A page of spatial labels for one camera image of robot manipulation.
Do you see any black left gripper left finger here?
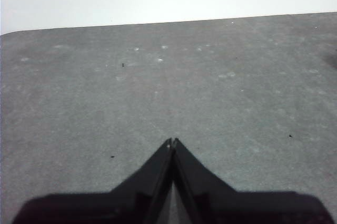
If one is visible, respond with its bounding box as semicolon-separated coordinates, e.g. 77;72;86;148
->
12;137;173;224

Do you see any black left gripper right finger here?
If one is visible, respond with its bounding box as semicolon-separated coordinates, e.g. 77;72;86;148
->
172;137;334;224

